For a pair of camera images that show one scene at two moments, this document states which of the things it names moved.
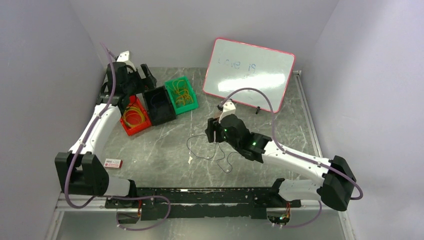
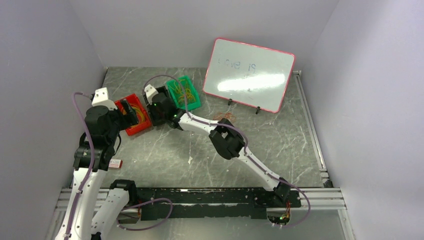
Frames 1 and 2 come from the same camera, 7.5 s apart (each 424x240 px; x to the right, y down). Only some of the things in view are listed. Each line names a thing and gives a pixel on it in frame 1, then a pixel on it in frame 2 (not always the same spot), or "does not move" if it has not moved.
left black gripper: (144, 84) -> (128, 120)
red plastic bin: (134, 117) does not move
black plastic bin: (159, 105) does not move
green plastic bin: (183, 97) does not move
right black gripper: (213, 125) -> (152, 107)
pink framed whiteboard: (234, 65) does not move
